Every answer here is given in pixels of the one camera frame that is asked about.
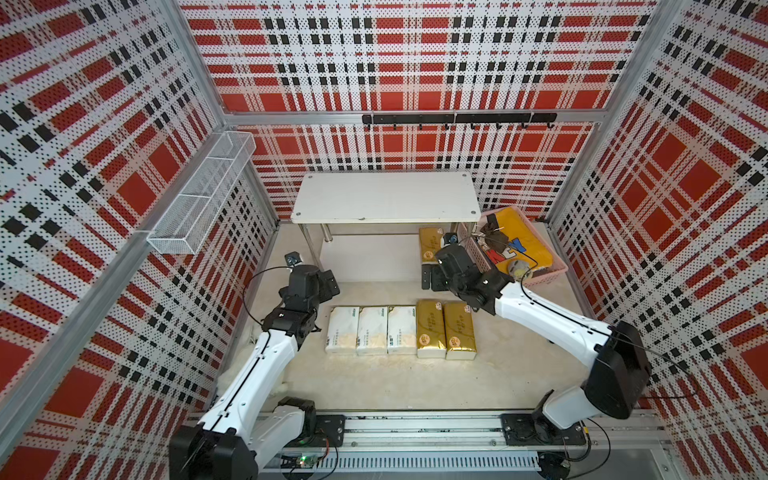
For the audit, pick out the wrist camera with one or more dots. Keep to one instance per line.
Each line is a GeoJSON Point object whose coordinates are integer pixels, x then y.
{"type": "Point", "coordinates": [293, 259]}
{"type": "Point", "coordinates": [450, 238]}

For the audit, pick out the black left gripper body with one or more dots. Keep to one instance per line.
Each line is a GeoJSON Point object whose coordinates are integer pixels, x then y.
{"type": "Point", "coordinates": [316, 300]}

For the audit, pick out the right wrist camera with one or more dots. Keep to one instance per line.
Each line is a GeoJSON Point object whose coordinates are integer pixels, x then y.
{"type": "Point", "coordinates": [450, 238]}

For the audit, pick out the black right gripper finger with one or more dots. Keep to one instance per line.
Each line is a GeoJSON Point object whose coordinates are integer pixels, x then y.
{"type": "Point", "coordinates": [426, 276]}
{"type": "Point", "coordinates": [439, 281]}

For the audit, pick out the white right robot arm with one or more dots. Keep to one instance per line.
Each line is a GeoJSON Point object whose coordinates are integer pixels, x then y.
{"type": "Point", "coordinates": [618, 366]}

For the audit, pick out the pink plastic basket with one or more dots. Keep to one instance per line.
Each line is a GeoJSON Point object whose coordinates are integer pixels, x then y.
{"type": "Point", "coordinates": [471, 238]}

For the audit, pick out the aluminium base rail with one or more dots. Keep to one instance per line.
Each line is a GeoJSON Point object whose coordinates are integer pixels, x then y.
{"type": "Point", "coordinates": [462, 442]}

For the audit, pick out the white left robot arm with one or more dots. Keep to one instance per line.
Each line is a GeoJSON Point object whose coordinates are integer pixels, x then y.
{"type": "Point", "coordinates": [230, 441]}

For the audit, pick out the white wire mesh wall basket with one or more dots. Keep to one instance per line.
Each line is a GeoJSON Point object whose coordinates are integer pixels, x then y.
{"type": "Point", "coordinates": [186, 223]}

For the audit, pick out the yellow folded shirt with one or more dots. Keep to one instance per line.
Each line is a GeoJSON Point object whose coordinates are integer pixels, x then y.
{"type": "Point", "coordinates": [513, 245]}

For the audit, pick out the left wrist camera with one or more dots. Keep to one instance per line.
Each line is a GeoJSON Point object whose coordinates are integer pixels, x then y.
{"type": "Point", "coordinates": [293, 259]}

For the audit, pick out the gold tissue pack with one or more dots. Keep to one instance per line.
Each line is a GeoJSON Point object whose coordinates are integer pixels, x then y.
{"type": "Point", "coordinates": [459, 329]}
{"type": "Point", "coordinates": [431, 240]}
{"type": "Point", "coordinates": [430, 331]}

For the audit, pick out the white two-tier metal shelf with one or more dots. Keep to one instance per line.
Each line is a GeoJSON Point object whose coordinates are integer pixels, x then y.
{"type": "Point", "coordinates": [364, 226]}

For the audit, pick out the green circuit board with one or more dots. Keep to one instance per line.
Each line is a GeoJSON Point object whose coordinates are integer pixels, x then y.
{"type": "Point", "coordinates": [298, 462]}

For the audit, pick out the white plush toy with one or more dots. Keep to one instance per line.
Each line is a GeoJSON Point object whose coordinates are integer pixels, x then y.
{"type": "Point", "coordinates": [238, 361]}

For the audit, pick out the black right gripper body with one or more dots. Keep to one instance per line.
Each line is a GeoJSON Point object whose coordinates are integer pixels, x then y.
{"type": "Point", "coordinates": [457, 290]}

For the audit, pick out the black wall hook rail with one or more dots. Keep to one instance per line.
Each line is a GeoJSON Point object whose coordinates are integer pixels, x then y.
{"type": "Point", "coordinates": [522, 118]}

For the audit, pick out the white tissue pack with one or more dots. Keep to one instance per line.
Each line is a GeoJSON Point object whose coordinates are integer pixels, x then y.
{"type": "Point", "coordinates": [401, 330]}
{"type": "Point", "coordinates": [342, 330]}
{"type": "Point", "coordinates": [372, 335]}

